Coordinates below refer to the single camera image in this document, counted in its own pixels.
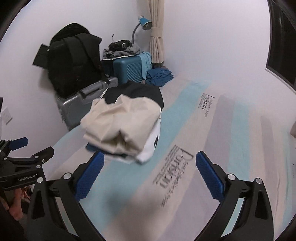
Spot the beige and black jacket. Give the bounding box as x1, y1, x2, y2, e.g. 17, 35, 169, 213
80, 82, 164, 156

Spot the grey clothes pile on suitcase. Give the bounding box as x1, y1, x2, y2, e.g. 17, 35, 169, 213
103, 40, 142, 59

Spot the person's left hand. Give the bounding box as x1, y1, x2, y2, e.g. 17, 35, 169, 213
1, 188, 23, 221

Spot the grey hard-shell suitcase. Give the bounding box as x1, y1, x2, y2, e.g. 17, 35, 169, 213
55, 76, 118, 131

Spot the striped pastel bed sheet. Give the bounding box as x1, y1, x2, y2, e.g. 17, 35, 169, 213
41, 71, 296, 241

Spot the white printed folded t-shirt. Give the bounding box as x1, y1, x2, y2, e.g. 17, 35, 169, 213
86, 115, 162, 165

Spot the teal hard-shell suitcase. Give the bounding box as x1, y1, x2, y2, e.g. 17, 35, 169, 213
102, 52, 152, 85

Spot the blue folded cloth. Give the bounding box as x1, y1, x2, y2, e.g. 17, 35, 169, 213
145, 67, 174, 87

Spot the blue desk lamp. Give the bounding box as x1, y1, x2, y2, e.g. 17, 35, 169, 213
131, 16, 152, 44

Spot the beige tied corner curtain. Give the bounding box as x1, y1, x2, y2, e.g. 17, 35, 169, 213
147, 0, 165, 64

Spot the white wall socket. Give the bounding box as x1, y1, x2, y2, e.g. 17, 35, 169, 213
1, 107, 13, 125

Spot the dark window frame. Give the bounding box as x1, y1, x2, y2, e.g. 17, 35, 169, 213
266, 1, 295, 90

